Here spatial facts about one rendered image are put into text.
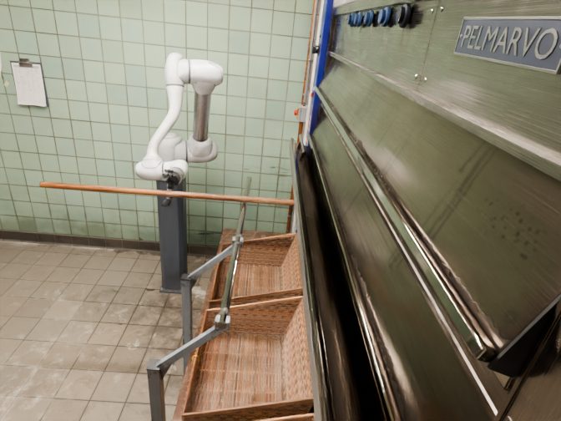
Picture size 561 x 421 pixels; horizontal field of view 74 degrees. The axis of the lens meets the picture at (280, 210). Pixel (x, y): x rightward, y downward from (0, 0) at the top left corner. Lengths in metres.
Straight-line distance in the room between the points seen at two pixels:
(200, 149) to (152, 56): 0.87
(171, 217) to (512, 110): 2.49
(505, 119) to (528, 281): 0.20
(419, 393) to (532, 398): 0.24
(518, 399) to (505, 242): 0.16
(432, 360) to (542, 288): 0.27
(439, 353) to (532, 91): 0.38
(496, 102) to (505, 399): 0.35
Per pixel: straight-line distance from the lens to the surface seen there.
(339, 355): 0.81
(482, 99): 0.59
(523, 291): 0.45
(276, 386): 1.79
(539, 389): 0.45
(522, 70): 0.53
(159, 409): 1.54
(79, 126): 3.43
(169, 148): 2.60
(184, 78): 2.26
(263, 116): 3.03
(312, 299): 0.88
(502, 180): 0.53
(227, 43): 2.98
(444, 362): 0.63
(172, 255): 2.96
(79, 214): 3.76
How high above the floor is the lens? 1.99
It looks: 26 degrees down
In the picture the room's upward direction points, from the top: 6 degrees clockwise
